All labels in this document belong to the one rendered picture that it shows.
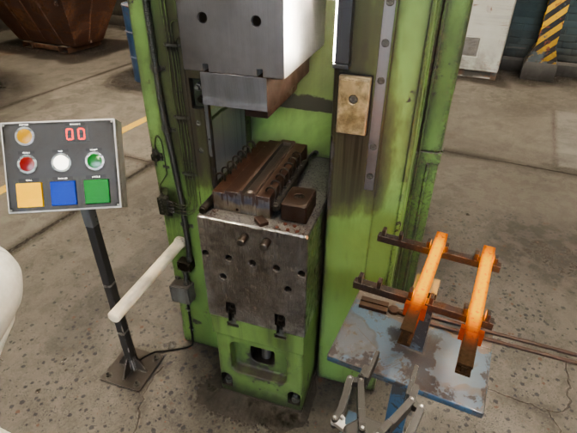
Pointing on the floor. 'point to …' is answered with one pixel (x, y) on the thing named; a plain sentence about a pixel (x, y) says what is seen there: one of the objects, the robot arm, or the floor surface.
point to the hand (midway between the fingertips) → (391, 373)
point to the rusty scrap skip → (57, 22)
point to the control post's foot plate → (119, 368)
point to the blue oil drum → (130, 39)
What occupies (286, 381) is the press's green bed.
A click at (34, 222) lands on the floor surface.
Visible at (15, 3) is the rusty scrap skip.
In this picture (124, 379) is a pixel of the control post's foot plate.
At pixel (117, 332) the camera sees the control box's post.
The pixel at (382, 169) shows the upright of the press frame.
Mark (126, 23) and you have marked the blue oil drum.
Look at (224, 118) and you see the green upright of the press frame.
